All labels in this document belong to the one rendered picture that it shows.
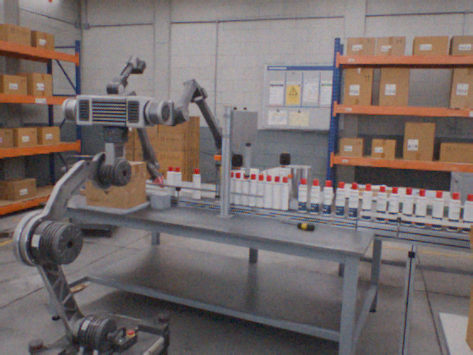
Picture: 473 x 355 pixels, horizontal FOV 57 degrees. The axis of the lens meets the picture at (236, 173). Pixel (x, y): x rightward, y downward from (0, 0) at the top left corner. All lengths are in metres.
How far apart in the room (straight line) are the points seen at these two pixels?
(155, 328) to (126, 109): 1.20
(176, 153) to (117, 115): 3.93
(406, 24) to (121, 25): 4.78
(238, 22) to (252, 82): 1.00
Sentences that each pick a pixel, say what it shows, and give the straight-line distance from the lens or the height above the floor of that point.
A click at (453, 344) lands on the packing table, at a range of 1.58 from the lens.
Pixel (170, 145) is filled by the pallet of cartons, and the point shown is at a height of 0.98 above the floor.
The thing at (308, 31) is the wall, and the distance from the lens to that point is 7.17.
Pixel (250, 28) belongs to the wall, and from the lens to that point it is 7.40.
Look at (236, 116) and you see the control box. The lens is 2.58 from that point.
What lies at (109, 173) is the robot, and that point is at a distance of 2.31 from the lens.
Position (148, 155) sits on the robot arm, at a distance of 3.08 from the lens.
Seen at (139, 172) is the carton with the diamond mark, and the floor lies 1.06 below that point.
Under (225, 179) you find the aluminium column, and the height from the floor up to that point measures 1.06.
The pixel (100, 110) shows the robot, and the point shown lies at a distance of 2.33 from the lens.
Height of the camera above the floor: 1.46
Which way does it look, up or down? 8 degrees down
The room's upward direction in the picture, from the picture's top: 2 degrees clockwise
